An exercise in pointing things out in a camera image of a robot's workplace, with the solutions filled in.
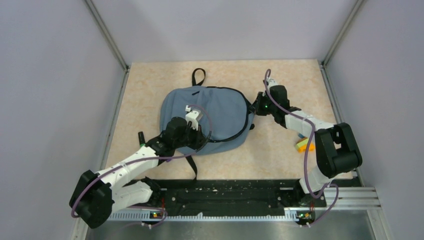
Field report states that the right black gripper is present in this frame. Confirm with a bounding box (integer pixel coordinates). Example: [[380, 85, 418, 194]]
[[249, 91, 278, 116]]

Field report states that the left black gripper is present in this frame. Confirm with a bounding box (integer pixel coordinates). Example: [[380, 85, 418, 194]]
[[174, 122, 208, 150]]

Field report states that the blue grey backpack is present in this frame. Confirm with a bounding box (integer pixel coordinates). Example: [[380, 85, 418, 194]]
[[159, 73, 255, 173]]

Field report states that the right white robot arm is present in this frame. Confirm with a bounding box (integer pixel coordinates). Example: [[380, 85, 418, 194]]
[[252, 85, 363, 206]]

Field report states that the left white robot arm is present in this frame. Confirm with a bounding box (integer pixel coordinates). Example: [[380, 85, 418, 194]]
[[69, 117, 212, 229]]

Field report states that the green black marker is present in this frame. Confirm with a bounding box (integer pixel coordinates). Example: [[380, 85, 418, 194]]
[[137, 131, 146, 147]]

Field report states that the colourful block stack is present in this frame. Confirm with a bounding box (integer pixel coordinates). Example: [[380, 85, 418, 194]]
[[295, 134, 316, 153]]

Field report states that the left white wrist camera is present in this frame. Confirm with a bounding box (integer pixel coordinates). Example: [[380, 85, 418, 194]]
[[185, 105, 203, 131]]

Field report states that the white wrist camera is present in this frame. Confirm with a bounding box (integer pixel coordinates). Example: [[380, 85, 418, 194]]
[[185, 105, 203, 131], [265, 77, 279, 91]]

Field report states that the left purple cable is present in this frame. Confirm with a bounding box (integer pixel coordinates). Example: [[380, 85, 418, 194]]
[[70, 104, 214, 229]]

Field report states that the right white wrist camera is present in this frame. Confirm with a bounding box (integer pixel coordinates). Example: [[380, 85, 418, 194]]
[[265, 77, 279, 91]]

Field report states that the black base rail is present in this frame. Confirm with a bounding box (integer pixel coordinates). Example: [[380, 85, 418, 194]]
[[134, 179, 327, 225]]

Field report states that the left aluminium frame post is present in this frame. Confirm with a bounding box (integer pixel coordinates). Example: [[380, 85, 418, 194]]
[[83, 0, 129, 72]]

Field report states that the aluminium frame post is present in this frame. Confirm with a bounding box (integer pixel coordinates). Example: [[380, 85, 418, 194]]
[[83, 0, 129, 72], [321, 0, 367, 69]]

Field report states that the right aluminium frame post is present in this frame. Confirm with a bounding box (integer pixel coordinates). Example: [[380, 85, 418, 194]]
[[321, 0, 367, 69]]

